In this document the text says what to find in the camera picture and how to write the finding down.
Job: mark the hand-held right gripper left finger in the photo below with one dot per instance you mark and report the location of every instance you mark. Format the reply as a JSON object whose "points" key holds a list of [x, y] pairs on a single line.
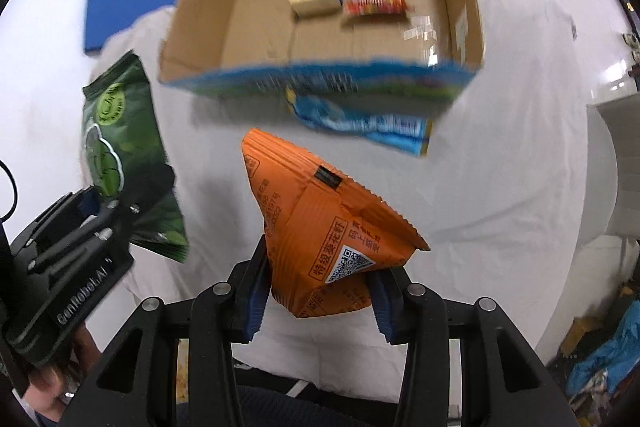
{"points": [[254, 307]]}

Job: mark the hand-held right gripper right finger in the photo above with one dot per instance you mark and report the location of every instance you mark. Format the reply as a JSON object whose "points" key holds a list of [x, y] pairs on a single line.
{"points": [[383, 307]]}

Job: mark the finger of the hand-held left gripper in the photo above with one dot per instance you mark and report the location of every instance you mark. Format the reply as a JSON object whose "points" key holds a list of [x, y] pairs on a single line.
{"points": [[147, 189], [107, 235]]}

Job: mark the green snack packet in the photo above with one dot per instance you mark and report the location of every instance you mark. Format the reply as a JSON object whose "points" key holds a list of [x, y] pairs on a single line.
{"points": [[125, 142]]}

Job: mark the orange snack packet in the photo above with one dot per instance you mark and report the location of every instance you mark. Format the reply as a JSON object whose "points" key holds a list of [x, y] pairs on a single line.
{"points": [[320, 227]]}

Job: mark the cardboard box with blue print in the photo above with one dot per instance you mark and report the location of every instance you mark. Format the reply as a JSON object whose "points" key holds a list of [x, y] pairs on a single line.
{"points": [[260, 32]]}

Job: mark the person's left hand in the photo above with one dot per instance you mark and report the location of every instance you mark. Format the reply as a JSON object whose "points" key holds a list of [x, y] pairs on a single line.
{"points": [[87, 349]]}

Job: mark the blue flat pad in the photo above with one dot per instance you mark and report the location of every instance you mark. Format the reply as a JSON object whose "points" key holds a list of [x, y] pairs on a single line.
{"points": [[130, 7]]}

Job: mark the blue snack packet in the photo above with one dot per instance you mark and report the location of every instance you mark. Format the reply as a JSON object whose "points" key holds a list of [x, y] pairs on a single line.
{"points": [[360, 122]]}

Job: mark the white table cloth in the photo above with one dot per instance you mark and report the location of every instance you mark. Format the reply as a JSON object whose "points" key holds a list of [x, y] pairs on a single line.
{"points": [[500, 157]]}

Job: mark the small brown cardboard piece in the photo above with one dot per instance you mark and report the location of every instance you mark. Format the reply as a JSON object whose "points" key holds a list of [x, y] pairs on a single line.
{"points": [[582, 334]]}

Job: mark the blue crumpled cloth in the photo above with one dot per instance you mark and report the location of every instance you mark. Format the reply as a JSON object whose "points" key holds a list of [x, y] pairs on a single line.
{"points": [[607, 357]]}

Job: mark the white cabinet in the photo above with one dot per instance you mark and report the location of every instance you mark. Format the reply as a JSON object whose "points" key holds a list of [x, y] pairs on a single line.
{"points": [[617, 167]]}

